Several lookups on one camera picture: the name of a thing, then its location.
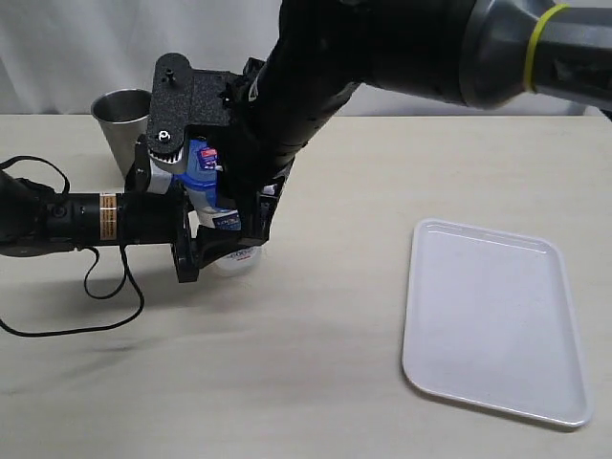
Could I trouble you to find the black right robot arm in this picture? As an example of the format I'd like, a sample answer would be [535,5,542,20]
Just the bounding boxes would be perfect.
[146,1,611,246]

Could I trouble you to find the stainless steel cup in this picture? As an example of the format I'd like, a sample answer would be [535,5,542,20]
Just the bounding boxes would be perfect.
[91,89,151,178]

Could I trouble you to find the black cable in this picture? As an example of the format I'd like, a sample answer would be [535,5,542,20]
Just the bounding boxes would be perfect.
[0,153,145,339]

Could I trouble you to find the blue container lid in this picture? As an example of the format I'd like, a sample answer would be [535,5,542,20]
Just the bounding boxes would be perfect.
[173,139,222,214]

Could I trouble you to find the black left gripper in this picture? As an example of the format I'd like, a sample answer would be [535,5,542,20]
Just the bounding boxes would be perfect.
[121,134,262,283]

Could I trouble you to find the clear tall plastic container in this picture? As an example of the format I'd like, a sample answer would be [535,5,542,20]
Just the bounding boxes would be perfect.
[183,138,262,276]

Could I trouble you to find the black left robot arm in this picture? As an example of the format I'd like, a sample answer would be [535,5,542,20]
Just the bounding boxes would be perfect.
[1,137,261,283]

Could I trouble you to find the white backdrop curtain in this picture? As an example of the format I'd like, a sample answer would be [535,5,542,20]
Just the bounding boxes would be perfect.
[0,0,612,118]

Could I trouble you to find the white plastic tray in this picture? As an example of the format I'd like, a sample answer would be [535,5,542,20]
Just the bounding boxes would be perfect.
[401,219,593,429]

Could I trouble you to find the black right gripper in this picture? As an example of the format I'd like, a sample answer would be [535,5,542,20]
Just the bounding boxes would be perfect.
[146,53,293,246]

